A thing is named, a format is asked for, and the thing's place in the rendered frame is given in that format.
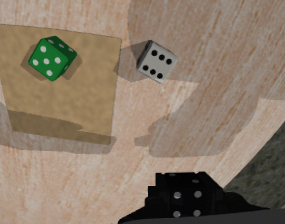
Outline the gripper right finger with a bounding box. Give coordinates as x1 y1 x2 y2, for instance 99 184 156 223
197 171 270 215

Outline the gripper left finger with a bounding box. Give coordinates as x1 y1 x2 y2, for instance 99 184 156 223
118 173 172 224

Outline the tan square mat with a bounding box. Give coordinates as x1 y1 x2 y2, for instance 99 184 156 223
0 24 122 145

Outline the green die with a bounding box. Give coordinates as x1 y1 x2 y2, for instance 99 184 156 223
28 36 77 81

